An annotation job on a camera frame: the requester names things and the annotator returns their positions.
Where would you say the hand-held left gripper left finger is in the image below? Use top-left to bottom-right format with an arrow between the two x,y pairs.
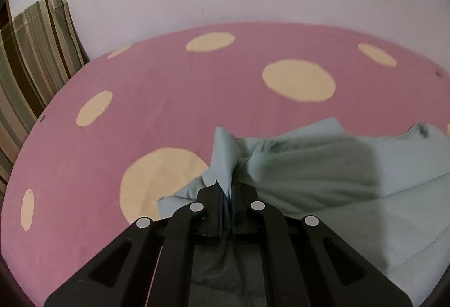
44,185 -> 226,307

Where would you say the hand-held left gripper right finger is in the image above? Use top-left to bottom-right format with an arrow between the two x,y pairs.
232,187 -> 413,307

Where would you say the light blue puffer jacket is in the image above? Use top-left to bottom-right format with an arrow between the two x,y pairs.
156,117 -> 450,307

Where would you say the pink dotted bed sheet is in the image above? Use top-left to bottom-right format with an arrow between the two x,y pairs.
0,21 -> 450,307

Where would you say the striped cushion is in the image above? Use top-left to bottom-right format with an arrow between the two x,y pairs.
0,0 -> 87,195

